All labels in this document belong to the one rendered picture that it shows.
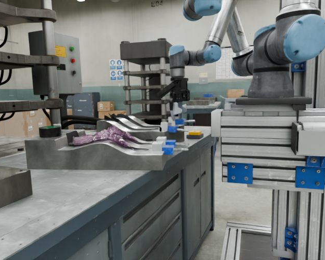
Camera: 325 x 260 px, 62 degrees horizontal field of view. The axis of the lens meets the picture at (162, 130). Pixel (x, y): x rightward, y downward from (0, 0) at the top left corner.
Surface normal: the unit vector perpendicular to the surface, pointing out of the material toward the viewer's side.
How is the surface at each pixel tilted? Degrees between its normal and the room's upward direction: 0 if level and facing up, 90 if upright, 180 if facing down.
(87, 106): 90
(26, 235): 0
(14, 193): 90
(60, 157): 90
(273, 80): 73
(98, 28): 90
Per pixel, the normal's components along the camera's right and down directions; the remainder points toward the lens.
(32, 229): -0.03, -0.99
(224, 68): -0.25, 0.14
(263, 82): -0.63, -0.18
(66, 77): 0.91, 0.04
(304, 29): 0.14, 0.26
